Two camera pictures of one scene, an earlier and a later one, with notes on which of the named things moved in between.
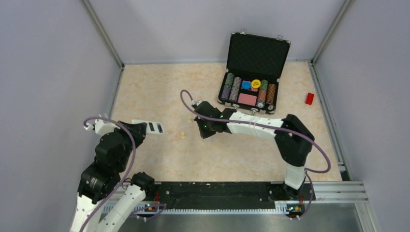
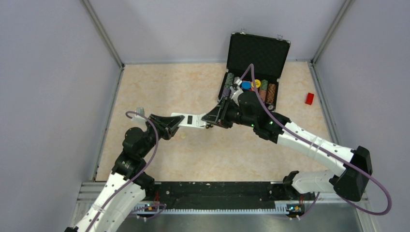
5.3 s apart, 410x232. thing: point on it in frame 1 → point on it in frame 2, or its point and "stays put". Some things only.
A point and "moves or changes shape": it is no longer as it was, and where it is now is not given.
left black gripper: x=139 y=130 → x=168 y=124
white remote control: x=153 y=127 moves or changes shape
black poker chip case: x=255 y=66 stays put
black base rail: x=216 y=196 stays put
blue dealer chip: x=245 y=85 stays put
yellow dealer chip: x=256 y=83 stays put
